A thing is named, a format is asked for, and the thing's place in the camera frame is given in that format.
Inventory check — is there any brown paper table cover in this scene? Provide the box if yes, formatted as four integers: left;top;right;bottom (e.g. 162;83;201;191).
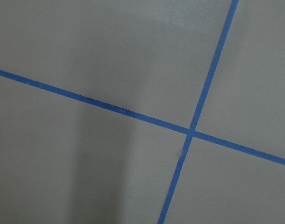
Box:
0;0;285;224

